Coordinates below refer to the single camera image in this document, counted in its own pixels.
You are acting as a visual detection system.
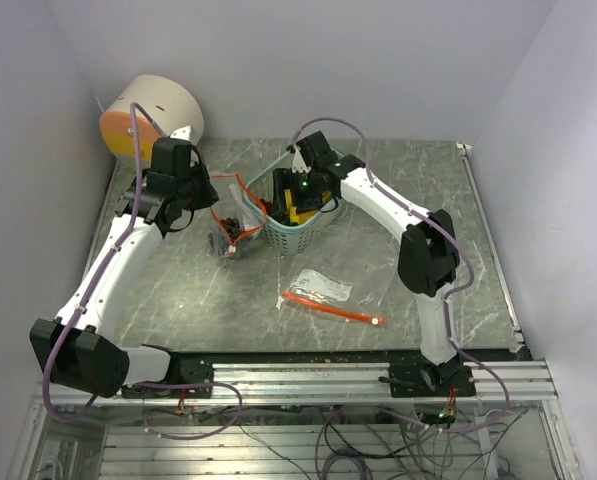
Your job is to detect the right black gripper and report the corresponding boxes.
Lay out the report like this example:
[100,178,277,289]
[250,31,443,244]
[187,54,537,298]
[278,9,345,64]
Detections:
[270,168,321,218]

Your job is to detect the clear zip bag orange zipper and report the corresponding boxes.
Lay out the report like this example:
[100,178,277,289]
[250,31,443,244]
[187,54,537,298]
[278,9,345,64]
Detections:
[210,173,268,238]

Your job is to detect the red grape bunch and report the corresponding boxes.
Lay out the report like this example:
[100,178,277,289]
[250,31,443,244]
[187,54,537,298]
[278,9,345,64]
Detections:
[208,217,258,259]

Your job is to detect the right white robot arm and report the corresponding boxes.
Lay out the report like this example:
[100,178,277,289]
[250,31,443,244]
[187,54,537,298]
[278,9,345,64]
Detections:
[287,131,460,396]

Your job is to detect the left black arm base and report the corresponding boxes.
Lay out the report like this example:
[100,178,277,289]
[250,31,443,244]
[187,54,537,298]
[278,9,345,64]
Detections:
[119,346,214,399]

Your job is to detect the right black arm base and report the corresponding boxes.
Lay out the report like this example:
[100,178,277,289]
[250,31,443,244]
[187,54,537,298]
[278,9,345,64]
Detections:
[378,357,476,398]

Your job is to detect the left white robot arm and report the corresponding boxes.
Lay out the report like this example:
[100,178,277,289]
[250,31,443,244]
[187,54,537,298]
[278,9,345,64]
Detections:
[29,136,218,398]

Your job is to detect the yellow banana bunch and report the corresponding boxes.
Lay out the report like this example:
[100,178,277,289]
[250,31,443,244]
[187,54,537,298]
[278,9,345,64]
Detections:
[284,189,319,227]

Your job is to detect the light blue plastic basket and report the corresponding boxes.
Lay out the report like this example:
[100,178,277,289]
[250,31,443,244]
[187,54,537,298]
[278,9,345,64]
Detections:
[246,151,340,256]

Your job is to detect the white cylinder orange lid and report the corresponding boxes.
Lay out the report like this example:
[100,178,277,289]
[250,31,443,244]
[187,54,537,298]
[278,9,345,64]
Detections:
[99,75,205,166]

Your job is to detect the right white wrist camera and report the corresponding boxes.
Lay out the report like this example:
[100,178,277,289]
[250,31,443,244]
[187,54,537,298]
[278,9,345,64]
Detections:
[287,144,311,174]

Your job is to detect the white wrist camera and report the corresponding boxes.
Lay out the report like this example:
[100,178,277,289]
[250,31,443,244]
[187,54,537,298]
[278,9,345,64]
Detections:
[169,125,198,144]
[287,144,311,174]

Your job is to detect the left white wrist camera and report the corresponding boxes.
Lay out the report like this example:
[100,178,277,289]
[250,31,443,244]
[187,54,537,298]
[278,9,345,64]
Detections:
[169,125,198,144]

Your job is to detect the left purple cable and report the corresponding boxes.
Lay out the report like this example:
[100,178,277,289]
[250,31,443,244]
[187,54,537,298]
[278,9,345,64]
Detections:
[41,102,167,424]

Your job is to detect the aluminium frame rail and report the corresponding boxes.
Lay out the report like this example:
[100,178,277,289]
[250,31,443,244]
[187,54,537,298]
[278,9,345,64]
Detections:
[32,360,559,407]

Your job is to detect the loose wires below table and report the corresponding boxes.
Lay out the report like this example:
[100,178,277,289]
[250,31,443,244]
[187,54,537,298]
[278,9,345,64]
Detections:
[142,384,529,480]

